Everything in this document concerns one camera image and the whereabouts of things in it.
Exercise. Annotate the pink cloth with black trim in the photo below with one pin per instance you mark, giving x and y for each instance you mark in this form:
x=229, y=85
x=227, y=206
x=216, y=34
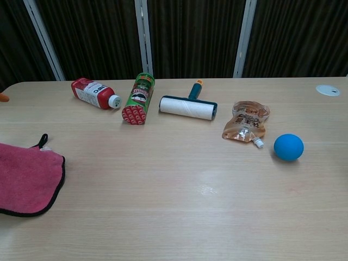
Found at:
x=27, y=179

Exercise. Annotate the green Pringles can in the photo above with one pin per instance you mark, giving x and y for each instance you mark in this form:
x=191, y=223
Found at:
x=138, y=100

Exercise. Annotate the grey partition post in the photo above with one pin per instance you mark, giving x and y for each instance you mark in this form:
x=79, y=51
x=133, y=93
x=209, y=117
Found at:
x=44, y=40
x=144, y=40
x=244, y=40

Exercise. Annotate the blue ball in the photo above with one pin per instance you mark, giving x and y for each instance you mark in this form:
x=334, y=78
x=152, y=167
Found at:
x=288, y=147

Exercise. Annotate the brown spout pouch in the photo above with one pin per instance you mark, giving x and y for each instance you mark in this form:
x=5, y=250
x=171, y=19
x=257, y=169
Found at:
x=246, y=122

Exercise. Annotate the red ketchup bottle white cap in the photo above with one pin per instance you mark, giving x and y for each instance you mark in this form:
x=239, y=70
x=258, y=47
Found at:
x=92, y=93

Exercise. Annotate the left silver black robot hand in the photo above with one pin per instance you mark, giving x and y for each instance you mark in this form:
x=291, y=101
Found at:
x=3, y=97

